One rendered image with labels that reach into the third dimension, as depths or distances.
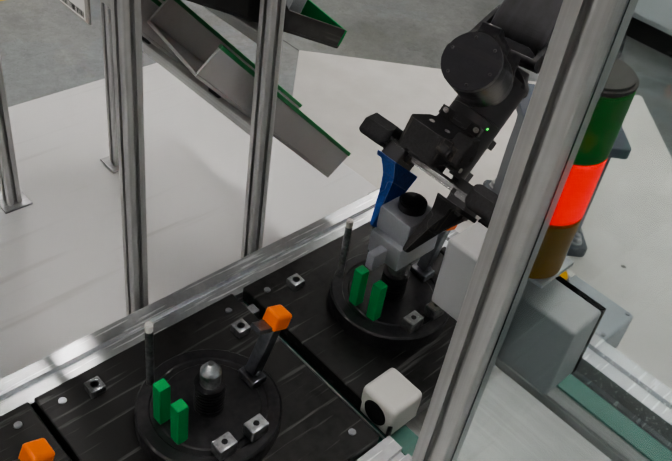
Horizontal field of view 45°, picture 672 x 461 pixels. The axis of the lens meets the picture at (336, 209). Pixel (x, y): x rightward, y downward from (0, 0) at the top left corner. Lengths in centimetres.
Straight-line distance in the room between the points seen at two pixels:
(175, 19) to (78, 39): 243
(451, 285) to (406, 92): 93
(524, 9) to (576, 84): 38
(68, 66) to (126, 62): 248
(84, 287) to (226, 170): 32
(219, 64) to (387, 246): 26
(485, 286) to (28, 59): 283
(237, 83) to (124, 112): 17
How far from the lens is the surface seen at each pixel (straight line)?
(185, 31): 101
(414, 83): 158
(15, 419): 84
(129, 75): 77
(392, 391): 84
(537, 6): 85
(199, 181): 126
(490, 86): 76
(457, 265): 64
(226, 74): 90
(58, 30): 348
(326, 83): 153
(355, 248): 101
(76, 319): 106
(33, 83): 315
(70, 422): 83
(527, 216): 53
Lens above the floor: 164
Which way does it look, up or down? 39 degrees down
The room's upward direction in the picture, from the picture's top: 10 degrees clockwise
